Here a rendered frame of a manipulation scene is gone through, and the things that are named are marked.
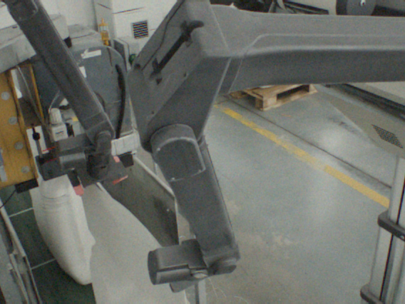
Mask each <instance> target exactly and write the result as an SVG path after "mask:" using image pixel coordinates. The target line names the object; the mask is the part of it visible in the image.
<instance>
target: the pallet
mask: <svg viewBox="0 0 405 304"><path fill-rule="evenodd" d="M298 86H301V89H302V90H299V91H296V92H294V93H291V94H289V95H286V96H284V97H282V98H279V99H277V93H280V92H283V91H287V90H290V89H292V88H295V87H298ZM315 92H317V91H316V89H315V88H314V87H313V85H291V86H272V87H269V88H260V87H256V88H247V89H243V90H239V91H233V92H230V93H229V94H228V95H230V96H233V97H235V98H236V99H237V100H238V99H240V98H243V97H246V96H249V95H252V96H255V108H257V109H259V110H261V111H262V112H265V111H266V110H269V109H271V108H275V107H278V106H281V105H283V104H286V103H289V102H292V101H295V100H297V99H300V98H304V97H306V96H309V95H310V94H312V93H315Z"/></svg>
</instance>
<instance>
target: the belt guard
mask: <svg viewBox="0 0 405 304"><path fill-rule="evenodd" d="M49 16H50V17H51V20H52V21H53V23H54V25H55V26H56V29H57V30H58V32H59V34H60V35H61V38H62V39H66V38H67V37H69V32H68V25H67V20H66V16H65V15H63V14H49ZM14 25H15V26H17V27H18V28H15V29H13V28H12V27H13V26H14ZM14 25H11V26H7V27H4V28H1V29H0V73H2V72H4V71H5V70H7V69H9V68H11V67H12V66H15V65H17V64H19V63H21V62H22V61H25V60H26V59H28V58H29V57H31V56H33V55H35V54H36V52H35V51H34V49H33V47H32V46H31V44H30V43H29V41H28V39H27V38H26V36H24V34H23V32H22V31H21V30H20V29H19V26H18V25H17V24H14Z"/></svg>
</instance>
